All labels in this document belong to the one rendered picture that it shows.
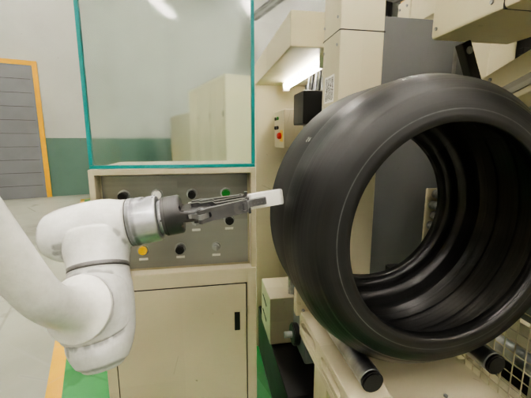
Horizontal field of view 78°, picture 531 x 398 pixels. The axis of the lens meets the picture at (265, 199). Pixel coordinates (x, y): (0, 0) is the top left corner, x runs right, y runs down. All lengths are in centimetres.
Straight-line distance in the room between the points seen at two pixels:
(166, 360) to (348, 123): 110
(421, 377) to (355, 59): 82
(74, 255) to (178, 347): 81
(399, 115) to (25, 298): 59
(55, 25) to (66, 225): 914
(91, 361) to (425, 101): 67
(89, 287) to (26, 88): 897
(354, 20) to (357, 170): 54
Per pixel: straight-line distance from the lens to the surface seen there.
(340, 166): 57
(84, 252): 63
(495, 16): 97
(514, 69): 107
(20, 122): 943
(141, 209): 63
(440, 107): 65
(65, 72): 949
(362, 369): 76
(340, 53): 99
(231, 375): 145
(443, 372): 101
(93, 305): 56
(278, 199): 66
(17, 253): 46
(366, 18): 104
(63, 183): 944
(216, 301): 128
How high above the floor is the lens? 137
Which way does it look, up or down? 10 degrees down
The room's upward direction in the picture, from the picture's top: straight up
